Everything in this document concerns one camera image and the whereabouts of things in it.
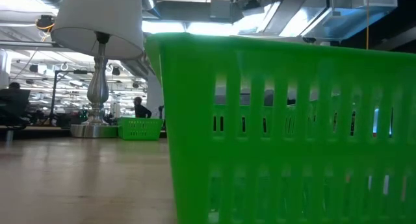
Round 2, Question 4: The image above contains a green slotted plastic basket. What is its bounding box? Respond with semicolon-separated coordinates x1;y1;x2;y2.
116;116;164;141
144;32;416;224

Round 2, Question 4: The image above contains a grey ceiling box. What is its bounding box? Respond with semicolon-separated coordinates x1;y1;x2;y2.
209;0;235;23

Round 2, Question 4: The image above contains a white shade silver table lamp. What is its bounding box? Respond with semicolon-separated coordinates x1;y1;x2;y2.
51;0;145;139

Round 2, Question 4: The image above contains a black round ceiling device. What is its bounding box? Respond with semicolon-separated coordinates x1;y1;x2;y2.
35;14;56;32

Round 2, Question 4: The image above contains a black office chair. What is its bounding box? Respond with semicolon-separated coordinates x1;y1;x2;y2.
0;88;31;128

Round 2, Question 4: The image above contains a black metal stand frame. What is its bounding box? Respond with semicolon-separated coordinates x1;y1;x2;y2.
48;69;89;127

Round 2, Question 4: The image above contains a silver ventilation duct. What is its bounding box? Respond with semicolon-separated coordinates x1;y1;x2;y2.
237;0;398;42

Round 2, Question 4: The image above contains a yellow hanging cable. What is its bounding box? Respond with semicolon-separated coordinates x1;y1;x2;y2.
366;0;371;51

